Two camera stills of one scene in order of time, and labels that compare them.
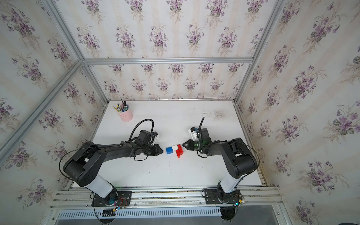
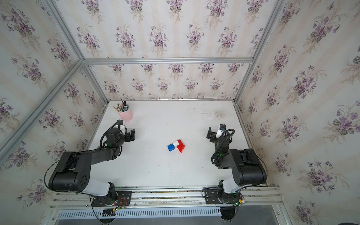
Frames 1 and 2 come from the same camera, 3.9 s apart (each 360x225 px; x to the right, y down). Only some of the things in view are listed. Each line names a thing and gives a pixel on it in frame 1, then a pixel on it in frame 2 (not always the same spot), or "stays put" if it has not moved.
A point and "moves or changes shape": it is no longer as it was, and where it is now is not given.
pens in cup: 122,108 stays put
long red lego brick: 179,151 moves or changes shape
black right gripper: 190,146 -> 213,139
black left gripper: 156,153 -> 127,139
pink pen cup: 126,116 stays put
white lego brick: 174,148 moves or changes shape
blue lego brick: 169,150 moves or changes shape
